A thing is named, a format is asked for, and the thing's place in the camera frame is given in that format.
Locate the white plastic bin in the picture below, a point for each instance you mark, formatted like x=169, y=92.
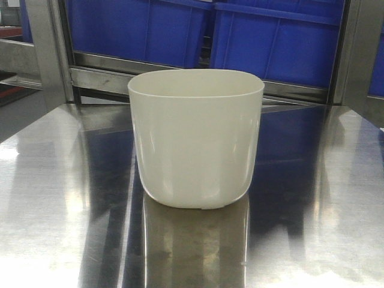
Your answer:
x=195, y=133

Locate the blue crate behind left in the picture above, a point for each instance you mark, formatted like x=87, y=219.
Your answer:
x=160, y=32

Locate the blue crate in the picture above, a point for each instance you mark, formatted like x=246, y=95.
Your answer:
x=285, y=41
x=160, y=32

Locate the blue crate behind right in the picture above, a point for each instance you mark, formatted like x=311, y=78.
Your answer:
x=285, y=41

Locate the steel shelf frame behind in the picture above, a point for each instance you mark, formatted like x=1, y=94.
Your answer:
x=49, y=62

